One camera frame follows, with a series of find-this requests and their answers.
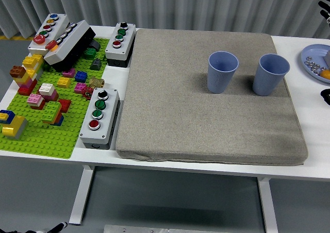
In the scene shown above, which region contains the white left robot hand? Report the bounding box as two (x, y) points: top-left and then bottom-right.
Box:
(28, 222), (69, 233)

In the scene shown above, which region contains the black dexterous hand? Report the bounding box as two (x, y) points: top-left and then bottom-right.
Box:
(318, 0), (330, 25)

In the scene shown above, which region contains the blue ribbed plastic cup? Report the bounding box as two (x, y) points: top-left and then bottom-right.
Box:
(252, 53), (291, 97)
(207, 51), (239, 94)

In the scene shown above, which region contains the white table leg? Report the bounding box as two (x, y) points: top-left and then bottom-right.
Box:
(257, 176), (279, 233)
(69, 164), (95, 225)

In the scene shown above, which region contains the light blue plate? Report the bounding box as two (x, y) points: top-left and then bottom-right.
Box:
(301, 44), (330, 84)

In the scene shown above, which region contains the green studded baseplate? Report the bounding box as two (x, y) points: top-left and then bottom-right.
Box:
(0, 38), (110, 160)

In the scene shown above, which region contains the yellow on grey brick stack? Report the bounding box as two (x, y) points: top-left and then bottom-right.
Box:
(1, 115), (28, 140)

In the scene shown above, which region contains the green orange blue brick stack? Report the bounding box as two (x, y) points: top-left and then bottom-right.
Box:
(40, 101), (64, 127)

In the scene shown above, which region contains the red toy brick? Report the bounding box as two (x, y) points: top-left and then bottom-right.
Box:
(58, 98), (72, 113)

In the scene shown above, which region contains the blue and yellow brick stack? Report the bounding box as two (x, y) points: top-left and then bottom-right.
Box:
(0, 109), (15, 124)

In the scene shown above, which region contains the pink white red brick stack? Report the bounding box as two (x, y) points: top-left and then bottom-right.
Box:
(27, 93), (46, 111)

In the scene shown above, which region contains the grey four-button control box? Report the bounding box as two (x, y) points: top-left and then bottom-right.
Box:
(105, 22), (137, 68)
(79, 88), (121, 150)

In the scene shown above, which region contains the white on magenta brick stack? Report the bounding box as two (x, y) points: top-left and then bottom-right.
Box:
(36, 82), (59, 102)

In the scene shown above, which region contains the yellow toy brick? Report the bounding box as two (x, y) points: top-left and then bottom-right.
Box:
(56, 77), (71, 89)

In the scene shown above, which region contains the grey-brown fabric mat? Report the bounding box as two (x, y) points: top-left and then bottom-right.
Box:
(115, 28), (309, 167)

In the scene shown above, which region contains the multicoloured brick tower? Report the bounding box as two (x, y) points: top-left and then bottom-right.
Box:
(9, 54), (45, 96)

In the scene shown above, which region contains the brass valve red handwheel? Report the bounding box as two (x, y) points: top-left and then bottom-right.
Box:
(82, 76), (105, 99)

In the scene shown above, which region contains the blue toy brick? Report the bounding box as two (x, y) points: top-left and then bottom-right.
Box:
(74, 71), (88, 83)

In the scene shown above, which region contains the dark grey sloped brick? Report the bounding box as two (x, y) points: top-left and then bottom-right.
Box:
(90, 58), (103, 71)

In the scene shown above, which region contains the green toy brick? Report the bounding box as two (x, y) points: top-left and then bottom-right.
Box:
(84, 48), (97, 60)

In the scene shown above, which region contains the grey control box black base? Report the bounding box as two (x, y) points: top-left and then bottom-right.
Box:
(43, 20), (96, 72)

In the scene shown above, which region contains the grey five-button control box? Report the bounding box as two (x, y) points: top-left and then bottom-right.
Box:
(27, 13), (70, 56)

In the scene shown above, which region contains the grey pleated curtain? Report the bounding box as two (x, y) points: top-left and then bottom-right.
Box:
(0, 0), (330, 42)

